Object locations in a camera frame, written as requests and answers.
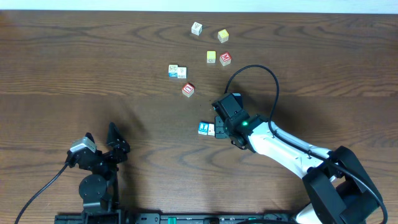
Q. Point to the white block blue picture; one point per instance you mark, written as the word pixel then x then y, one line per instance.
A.
pixel 173 70

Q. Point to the red U block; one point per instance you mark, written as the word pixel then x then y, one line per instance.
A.
pixel 188 89

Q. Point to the yellow-green block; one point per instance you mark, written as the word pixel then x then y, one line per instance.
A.
pixel 211 57

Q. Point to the blue J block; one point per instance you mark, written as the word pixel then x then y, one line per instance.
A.
pixel 203 128

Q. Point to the red M block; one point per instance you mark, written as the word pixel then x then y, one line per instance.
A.
pixel 225 59

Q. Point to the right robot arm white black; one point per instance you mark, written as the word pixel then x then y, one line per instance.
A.
pixel 339 189

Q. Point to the white block red dots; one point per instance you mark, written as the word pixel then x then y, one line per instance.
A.
pixel 211 129

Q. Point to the white block top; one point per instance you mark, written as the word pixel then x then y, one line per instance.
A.
pixel 196 28

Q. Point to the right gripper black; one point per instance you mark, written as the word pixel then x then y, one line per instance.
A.
pixel 219 132

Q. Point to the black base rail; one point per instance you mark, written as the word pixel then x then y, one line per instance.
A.
pixel 156 218

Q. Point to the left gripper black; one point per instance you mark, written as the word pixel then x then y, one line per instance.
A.
pixel 104 156

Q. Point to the white block black text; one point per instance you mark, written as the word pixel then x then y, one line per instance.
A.
pixel 182 73

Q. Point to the yellow block top right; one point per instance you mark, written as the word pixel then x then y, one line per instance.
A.
pixel 223 36

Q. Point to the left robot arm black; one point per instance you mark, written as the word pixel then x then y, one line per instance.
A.
pixel 99 190

